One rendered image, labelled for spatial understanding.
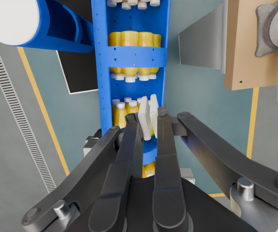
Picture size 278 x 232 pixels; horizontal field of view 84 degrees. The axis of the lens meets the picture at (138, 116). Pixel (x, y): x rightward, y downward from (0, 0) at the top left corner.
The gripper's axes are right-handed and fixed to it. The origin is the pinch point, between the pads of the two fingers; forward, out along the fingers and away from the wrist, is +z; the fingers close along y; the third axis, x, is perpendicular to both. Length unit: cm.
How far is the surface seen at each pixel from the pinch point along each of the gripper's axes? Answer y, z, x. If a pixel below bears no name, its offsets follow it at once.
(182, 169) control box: 5, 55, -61
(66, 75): -90, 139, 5
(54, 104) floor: -126, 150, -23
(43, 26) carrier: -43, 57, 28
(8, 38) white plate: -58, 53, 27
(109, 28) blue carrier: -15, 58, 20
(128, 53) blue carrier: -5.8, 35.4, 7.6
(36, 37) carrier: -47, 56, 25
